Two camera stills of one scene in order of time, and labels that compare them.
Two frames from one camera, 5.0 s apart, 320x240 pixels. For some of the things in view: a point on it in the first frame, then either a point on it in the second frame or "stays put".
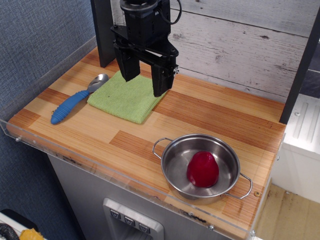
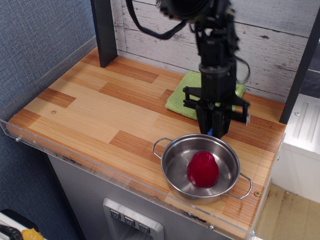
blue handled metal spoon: x=66 y=106 -> x=210 y=132
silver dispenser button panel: x=126 y=222 stays put
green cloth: x=132 y=101 -> x=175 y=102
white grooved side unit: x=297 y=167 stays put
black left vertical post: x=102 y=11 stays put
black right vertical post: x=297 y=85 stays put
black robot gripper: x=145 y=36 -> x=217 y=48
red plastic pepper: x=202 y=169 stays put
